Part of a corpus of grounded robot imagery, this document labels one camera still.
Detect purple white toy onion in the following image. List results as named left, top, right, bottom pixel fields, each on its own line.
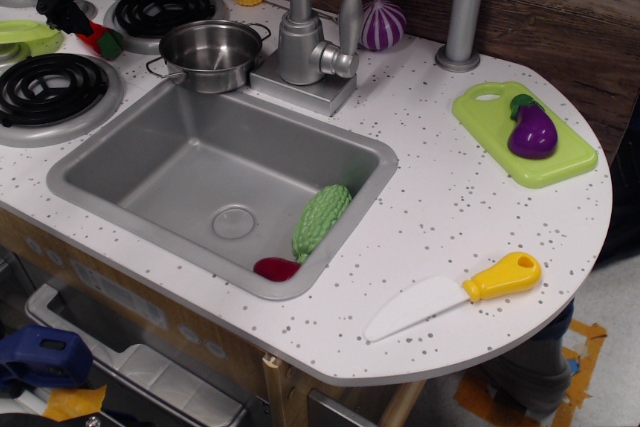
left=360, top=0, right=407, bottom=51

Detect toy knife yellow handle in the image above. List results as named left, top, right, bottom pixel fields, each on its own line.
left=364, top=252, right=542, bottom=342

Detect red toy chili pepper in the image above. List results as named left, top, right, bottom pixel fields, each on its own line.
left=76, top=21, right=124, bottom=60

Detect silver toy faucet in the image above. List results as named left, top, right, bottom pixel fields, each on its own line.
left=250, top=0, right=363, bottom=117

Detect green toy cutting board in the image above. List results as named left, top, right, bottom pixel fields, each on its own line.
left=452, top=82, right=598, bottom=188

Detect purple toy eggplant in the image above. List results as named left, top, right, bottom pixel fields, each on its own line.
left=507, top=94, right=558, bottom=160

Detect grey support pole right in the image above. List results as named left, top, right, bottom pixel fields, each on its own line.
left=435, top=0, right=482, bottom=73

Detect light green toy plate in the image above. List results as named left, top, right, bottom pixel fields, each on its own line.
left=1, top=20, right=64, bottom=56

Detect rear black stove burner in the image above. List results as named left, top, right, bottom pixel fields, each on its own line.
left=104, top=0, right=229, bottom=55

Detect green toy bitter gourd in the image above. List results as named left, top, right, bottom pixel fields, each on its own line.
left=291, top=184, right=352, bottom=264

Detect grey stove knob front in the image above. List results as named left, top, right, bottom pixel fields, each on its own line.
left=74, top=0, right=98, bottom=21

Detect front black stove burner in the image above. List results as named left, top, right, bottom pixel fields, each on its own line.
left=1, top=53, right=124, bottom=148

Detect stainless steel pot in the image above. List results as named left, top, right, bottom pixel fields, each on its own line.
left=146, top=19, right=271, bottom=94

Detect grey toy sink basin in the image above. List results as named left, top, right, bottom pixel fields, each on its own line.
left=47, top=81, right=398, bottom=300

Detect black stove burner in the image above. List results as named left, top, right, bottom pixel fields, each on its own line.
left=1, top=53, right=124, bottom=148
left=104, top=0, right=229, bottom=55

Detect dark red toy vegetable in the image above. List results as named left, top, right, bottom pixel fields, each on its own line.
left=253, top=257, right=300, bottom=282

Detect blue clamp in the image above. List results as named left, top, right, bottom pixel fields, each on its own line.
left=1, top=325, right=93, bottom=389

